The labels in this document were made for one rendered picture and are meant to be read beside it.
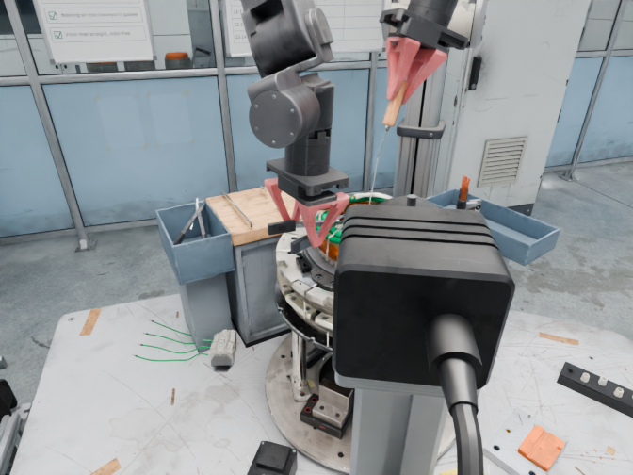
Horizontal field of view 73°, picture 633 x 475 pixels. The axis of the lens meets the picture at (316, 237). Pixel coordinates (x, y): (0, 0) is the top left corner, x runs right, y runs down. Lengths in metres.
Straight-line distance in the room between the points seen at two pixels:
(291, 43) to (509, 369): 0.77
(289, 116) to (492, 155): 2.72
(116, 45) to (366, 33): 1.47
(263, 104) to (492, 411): 0.70
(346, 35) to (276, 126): 2.52
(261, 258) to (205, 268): 0.11
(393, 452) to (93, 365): 0.91
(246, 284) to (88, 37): 2.11
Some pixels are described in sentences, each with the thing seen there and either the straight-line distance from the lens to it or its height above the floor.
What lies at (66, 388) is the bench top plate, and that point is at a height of 0.78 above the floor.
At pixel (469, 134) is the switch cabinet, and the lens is 2.95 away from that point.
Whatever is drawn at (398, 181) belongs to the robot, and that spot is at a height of 1.03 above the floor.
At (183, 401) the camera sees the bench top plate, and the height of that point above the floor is 0.78.
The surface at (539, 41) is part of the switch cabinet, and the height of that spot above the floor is 1.21.
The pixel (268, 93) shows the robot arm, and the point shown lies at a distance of 0.44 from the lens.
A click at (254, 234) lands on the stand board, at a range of 0.82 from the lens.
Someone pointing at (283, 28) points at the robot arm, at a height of 1.42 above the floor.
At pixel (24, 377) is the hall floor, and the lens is 2.34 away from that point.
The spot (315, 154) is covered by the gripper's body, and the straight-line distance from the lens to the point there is 0.52.
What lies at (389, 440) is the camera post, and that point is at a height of 1.32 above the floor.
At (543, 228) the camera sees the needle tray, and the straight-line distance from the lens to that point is 0.95.
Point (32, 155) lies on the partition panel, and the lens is 3.03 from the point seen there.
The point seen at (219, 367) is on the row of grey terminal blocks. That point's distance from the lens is 0.95.
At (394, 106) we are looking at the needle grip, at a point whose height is 1.32.
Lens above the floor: 1.45
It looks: 30 degrees down
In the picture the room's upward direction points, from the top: straight up
